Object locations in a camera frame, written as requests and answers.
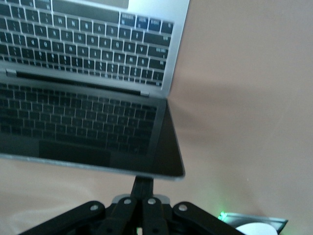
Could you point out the grey metal mounting plate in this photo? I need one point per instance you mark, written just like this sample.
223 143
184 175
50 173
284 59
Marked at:
276 221

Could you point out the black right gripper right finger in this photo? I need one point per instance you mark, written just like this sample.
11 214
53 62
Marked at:
156 215

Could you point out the silver laptop with black keyboard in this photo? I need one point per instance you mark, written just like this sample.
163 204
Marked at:
97 122

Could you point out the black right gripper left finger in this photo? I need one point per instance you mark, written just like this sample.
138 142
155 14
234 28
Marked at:
122 215

